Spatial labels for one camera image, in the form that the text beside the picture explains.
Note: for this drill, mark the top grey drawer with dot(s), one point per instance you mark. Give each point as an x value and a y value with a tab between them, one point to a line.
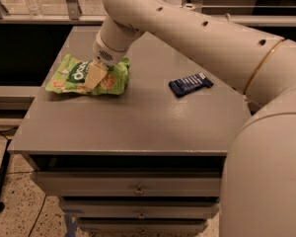
126	184

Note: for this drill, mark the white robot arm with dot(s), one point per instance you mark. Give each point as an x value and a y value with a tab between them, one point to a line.
258	188

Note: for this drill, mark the grey drawer cabinet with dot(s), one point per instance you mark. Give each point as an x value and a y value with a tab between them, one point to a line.
147	129

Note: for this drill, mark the green rice chip bag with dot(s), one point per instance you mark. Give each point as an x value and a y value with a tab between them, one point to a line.
70	77

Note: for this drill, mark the middle grey drawer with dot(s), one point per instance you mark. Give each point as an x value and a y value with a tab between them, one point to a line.
140	209

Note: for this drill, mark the blue snack bar wrapper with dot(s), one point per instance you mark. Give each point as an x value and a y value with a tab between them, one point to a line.
189	84

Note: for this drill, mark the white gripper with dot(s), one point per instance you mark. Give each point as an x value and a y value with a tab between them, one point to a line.
106	56

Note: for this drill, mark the grey drawer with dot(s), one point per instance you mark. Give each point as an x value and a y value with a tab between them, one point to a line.
126	184
140	209
142	226

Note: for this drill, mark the bottom grey drawer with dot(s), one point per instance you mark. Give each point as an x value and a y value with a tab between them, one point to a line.
142	226

